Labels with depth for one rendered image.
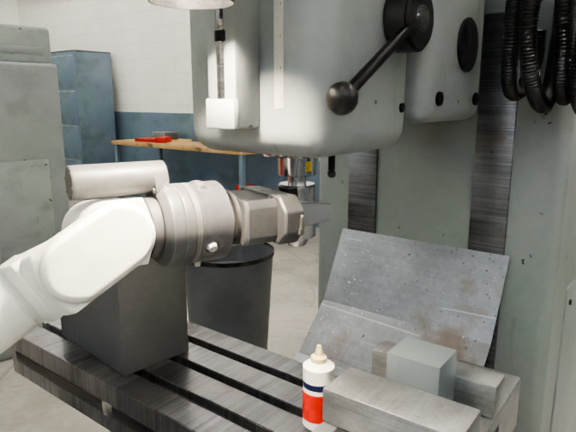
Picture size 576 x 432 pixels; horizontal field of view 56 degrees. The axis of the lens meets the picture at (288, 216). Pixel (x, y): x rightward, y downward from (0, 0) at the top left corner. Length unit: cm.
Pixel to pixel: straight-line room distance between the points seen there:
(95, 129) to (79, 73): 76
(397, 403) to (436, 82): 38
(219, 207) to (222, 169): 613
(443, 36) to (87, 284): 49
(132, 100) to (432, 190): 717
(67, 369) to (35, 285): 46
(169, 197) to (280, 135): 13
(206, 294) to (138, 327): 174
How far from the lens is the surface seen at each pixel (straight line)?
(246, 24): 56
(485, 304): 94
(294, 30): 54
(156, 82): 755
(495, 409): 66
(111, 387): 86
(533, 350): 99
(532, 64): 74
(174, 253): 55
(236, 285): 255
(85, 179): 55
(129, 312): 84
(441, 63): 71
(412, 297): 98
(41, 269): 51
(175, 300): 88
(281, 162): 64
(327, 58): 53
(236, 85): 54
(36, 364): 105
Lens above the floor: 137
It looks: 12 degrees down
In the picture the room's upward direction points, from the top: straight up
